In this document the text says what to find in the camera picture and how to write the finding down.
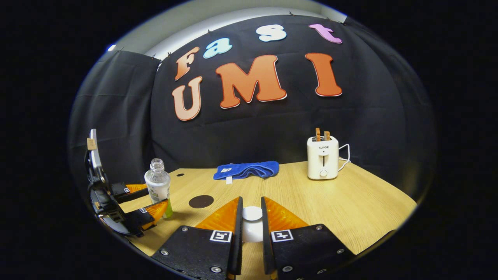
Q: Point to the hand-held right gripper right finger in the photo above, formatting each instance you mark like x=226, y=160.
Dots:
x=266, y=249

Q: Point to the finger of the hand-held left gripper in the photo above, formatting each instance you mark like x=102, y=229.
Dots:
x=136, y=217
x=130, y=196

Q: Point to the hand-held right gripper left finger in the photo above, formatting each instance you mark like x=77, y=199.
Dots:
x=237, y=249

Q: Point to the clear water bottle green label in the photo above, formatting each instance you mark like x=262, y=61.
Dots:
x=157, y=182

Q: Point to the dark round coaster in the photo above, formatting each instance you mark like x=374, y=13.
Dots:
x=201, y=201

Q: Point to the blue towel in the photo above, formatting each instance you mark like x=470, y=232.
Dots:
x=249, y=170

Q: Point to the white toaster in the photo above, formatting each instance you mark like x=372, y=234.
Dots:
x=323, y=159

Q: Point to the brown toast slice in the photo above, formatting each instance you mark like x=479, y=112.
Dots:
x=318, y=134
x=327, y=135

